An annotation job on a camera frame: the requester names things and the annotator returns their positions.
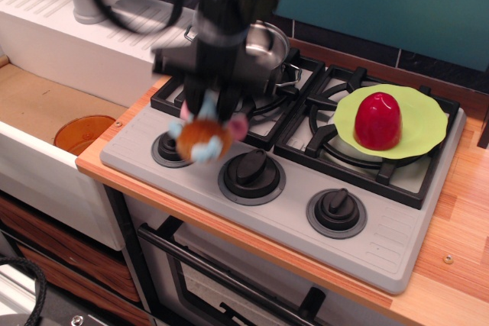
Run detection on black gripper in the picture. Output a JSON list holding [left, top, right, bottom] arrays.
[[152, 37, 279, 122]]

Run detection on stuffed elephant toy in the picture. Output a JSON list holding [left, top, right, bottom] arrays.
[[168, 92, 249, 163]]

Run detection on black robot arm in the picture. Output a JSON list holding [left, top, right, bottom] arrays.
[[152, 0, 279, 122]]

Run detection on stainless steel pot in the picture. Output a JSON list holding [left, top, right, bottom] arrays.
[[183, 20, 301, 95]]

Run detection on black left stove knob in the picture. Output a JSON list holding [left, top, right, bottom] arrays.
[[151, 132, 191, 169]]

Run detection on black stove knob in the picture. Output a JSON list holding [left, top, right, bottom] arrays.
[[151, 132, 191, 169], [218, 149, 286, 206], [306, 189, 368, 240]]

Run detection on black middle stove knob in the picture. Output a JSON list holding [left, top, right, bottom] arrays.
[[218, 149, 286, 206]]

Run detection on black right stove knob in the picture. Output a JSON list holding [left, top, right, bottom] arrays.
[[306, 189, 368, 240]]

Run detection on lime green plate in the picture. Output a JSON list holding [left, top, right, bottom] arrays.
[[333, 84, 448, 160]]

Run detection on grey toy stove top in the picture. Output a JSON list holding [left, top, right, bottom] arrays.
[[100, 96, 442, 294]]

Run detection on black left burner grate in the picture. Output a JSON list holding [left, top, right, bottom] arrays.
[[151, 48, 325, 150]]

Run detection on black burner grate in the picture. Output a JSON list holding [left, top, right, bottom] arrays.
[[274, 66, 465, 209], [151, 48, 325, 150]]

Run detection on white toy sink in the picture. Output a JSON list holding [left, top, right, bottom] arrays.
[[1, 0, 193, 250]]

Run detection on black right burner grate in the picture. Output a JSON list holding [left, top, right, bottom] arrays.
[[274, 66, 465, 209]]

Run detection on wooden drawer front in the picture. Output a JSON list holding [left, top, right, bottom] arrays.
[[1, 192, 152, 325]]

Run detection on oven door with handle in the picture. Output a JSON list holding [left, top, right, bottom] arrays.
[[137, 215, 333, 326]]

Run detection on black braided cable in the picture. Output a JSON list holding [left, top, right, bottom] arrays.
[[0, 256, 47, 326]]

